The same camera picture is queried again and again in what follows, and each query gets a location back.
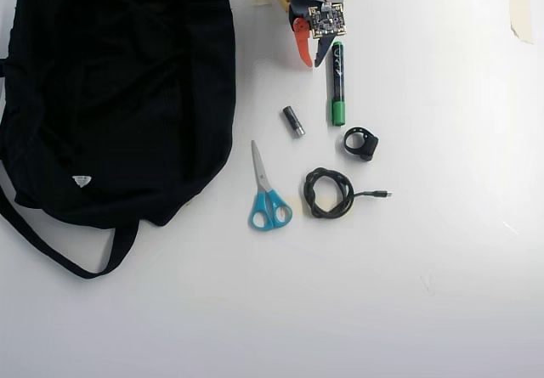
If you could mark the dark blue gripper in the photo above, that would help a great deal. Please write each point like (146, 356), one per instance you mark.
(303, 45)

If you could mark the green capped black marker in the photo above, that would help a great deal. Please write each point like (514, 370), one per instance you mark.
(337, 85)

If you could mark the black fabric bag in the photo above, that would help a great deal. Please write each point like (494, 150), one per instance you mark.
(119, 97)

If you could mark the small black cylinder tube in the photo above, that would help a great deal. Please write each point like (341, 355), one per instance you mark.
(293, 122)

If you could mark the bare camera circuit board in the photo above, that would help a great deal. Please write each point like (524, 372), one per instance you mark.
(328, 20)

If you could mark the torn beige masking tape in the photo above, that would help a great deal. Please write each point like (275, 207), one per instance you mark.
(522, 17)

